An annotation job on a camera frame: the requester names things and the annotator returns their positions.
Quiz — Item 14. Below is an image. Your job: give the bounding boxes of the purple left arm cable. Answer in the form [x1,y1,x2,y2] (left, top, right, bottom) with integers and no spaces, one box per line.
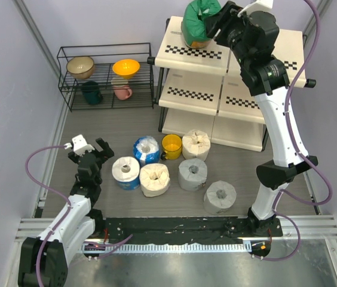
[24,144,133,287]

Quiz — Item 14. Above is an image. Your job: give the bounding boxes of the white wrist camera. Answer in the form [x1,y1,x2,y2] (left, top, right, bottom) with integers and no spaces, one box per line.
[72,135,94,156]
[238,0,274,17]

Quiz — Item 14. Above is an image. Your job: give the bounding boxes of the yellow mug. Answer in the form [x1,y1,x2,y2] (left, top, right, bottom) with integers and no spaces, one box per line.
[160,134,182,160]

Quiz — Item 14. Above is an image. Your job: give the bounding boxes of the grey wrapped roll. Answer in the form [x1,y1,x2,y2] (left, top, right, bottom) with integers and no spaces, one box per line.
[203,181,237,215]
[178,158,208,191]

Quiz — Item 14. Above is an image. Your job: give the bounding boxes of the blue striped plastic-wrapped roll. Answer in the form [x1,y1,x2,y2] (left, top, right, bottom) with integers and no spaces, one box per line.
[133,136,160,167]

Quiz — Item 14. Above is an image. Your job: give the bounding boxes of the dark green mug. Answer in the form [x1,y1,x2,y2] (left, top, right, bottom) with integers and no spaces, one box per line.
[81,81,103,105]

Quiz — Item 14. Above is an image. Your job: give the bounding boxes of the orange bowl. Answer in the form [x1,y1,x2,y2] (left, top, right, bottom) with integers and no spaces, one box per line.
[112,59,140,80]

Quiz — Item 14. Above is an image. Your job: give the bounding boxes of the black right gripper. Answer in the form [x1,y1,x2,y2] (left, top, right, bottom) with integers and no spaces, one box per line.
[203,1,251,68]

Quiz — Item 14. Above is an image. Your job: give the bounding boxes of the white roll blue base wrap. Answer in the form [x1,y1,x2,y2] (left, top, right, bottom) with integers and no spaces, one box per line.
[112,157,140,190]

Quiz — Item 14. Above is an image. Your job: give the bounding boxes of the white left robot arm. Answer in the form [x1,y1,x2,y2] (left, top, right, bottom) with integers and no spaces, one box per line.
[18,135,114,286]

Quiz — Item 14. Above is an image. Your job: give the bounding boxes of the cream three-tier shelf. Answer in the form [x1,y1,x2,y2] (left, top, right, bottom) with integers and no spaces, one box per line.
[147,16,317,153]

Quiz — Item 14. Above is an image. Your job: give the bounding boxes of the cream wrapped roll front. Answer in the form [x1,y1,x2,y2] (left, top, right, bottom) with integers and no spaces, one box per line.
[139,163,170,197]

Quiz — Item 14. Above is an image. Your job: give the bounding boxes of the grey wrapped roll front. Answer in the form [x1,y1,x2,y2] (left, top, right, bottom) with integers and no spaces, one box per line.
[203,181,237,215]

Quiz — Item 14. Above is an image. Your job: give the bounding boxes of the cream roll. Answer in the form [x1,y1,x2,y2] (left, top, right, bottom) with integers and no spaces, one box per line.
[139,163,170,197]
[182,130,211,161]

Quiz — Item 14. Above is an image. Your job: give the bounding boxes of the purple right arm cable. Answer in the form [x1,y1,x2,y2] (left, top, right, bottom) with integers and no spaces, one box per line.
[252,0,333,262]

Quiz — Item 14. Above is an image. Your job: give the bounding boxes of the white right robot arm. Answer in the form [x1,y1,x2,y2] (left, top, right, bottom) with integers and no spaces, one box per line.
[204,1,310,236]

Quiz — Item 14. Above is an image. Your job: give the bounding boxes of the black wire rack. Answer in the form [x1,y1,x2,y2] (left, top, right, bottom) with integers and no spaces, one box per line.
[57,42,155,111]

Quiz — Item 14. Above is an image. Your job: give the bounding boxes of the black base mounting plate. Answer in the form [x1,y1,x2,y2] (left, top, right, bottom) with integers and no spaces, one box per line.
[104,216,283,245]

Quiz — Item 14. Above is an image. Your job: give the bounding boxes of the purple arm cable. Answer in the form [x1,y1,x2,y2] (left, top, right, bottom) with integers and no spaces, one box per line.
[252,0,333,262]
[24,144,133,287]

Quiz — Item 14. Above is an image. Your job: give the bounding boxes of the grey wrapped roll rear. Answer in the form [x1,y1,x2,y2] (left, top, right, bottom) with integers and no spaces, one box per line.
[178,158,208,191]

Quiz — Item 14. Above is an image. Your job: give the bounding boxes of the pink mug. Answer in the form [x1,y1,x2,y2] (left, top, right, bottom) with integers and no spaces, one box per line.
[111,77,133,100]

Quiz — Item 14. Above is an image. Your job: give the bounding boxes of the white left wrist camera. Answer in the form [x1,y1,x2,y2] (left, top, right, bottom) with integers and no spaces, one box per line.
[72,135,94,156]

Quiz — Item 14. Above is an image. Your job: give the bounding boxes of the green paper towel roll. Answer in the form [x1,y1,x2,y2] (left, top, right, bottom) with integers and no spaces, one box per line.
[181,0,221,49]

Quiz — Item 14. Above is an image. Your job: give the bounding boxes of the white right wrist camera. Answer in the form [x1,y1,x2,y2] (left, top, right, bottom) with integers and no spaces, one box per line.
[238,0,274,17]

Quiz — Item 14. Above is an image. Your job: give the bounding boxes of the beige ceramic bowl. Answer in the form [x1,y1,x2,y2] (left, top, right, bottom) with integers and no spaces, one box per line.
[66,56,95,80]

